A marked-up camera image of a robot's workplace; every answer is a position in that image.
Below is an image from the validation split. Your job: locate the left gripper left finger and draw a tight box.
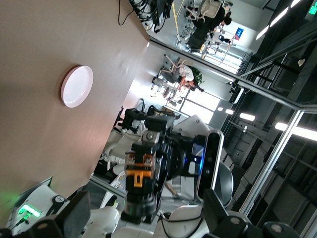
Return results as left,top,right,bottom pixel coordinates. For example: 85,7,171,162
62,190,92,238

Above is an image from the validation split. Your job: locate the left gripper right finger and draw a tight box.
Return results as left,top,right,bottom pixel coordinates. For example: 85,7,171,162
202,188,229,233

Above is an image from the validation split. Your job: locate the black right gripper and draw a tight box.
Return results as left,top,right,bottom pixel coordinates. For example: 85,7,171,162
130,116,207,181

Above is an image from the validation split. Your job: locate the person in white shirt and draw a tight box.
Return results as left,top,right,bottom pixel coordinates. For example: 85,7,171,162
173,63,199,88

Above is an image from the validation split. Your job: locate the green leafy plant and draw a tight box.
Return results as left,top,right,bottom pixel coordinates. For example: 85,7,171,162
192,68,207,87

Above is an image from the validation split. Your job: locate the pale pink round plate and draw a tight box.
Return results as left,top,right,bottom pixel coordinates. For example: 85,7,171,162
60,65,94,109

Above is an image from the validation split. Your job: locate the person in black clothing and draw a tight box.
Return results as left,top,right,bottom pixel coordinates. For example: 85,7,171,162
187,6,232,53

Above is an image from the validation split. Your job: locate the white office chair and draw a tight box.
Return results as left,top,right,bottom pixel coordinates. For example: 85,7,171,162
184,0,222,22

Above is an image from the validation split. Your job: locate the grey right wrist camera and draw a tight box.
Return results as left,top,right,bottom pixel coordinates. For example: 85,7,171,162
197,130,225,200

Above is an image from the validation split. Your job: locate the tangled black cable bundle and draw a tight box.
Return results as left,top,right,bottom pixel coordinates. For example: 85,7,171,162
128,0,174,33

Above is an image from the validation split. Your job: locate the thin black looped cable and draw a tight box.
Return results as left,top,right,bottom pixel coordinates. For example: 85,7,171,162
117,0,136,26

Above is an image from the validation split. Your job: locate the blue wall sign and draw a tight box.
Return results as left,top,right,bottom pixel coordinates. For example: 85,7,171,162
233,27,245,42

